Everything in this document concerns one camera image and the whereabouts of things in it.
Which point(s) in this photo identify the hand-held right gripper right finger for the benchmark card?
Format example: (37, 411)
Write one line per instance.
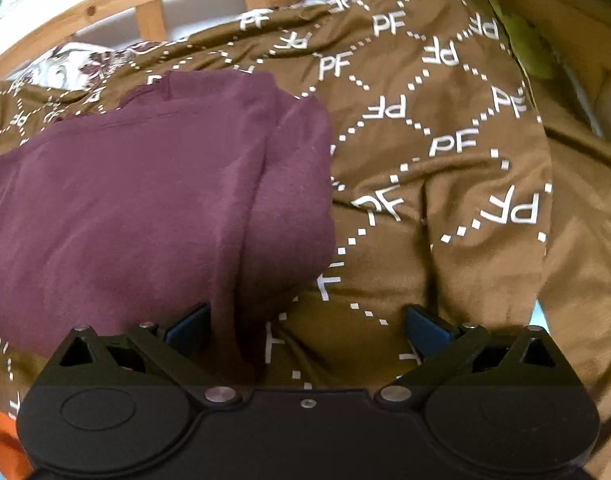
(425, 330)

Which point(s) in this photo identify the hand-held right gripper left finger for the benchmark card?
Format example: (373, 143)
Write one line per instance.
(190, 330)

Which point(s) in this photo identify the maroon long-sleeve sweater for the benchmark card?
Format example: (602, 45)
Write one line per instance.
(135, 210)

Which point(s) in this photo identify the orange and blue blanket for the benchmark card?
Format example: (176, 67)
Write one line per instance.
(5, 435)

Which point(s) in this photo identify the brown patterned blanket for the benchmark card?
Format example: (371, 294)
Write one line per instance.
(435, 110)

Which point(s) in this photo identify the floral bedsheet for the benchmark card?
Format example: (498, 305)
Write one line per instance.
(70, 65)

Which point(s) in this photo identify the yellow-green cloth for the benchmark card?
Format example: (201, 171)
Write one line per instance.
(528, 45)

